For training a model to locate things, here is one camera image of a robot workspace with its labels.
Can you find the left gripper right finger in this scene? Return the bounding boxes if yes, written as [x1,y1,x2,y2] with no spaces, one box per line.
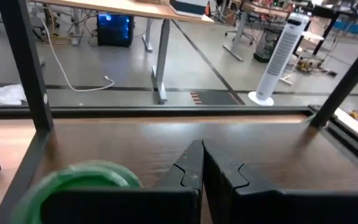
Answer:
[202,139,358,224]

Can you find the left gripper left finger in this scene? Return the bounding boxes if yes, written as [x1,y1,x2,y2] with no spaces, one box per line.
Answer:
[39,139,203,224]

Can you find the oregano jar green lid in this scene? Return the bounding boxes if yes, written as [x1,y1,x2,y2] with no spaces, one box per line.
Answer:
[11,160,144,224]

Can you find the orange black striped tape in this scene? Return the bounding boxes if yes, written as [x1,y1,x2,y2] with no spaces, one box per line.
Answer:
[190,90,246,106]

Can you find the wooden desk white legs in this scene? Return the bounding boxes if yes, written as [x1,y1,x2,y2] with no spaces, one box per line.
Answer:
[222,1,291,62]
[29,0,216,105]

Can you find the white tower fan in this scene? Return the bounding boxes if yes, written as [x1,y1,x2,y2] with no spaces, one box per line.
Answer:
[247,12,310,106]

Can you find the black mesh bin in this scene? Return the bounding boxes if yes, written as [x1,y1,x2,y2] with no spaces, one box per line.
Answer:
[253,27,282,63]

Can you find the white crumpled cloth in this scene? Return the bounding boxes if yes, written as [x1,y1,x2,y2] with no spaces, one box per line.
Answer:
[0,83,27,106]

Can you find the black frame dark wood shelf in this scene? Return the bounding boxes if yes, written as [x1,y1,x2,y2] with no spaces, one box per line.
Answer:
[0,0,358,224]

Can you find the white cable with plug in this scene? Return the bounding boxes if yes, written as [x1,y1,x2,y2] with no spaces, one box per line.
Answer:
[40,18,115,93]

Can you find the yellow extension cable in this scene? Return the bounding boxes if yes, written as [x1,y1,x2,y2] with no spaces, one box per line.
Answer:
[37,30,74,48]

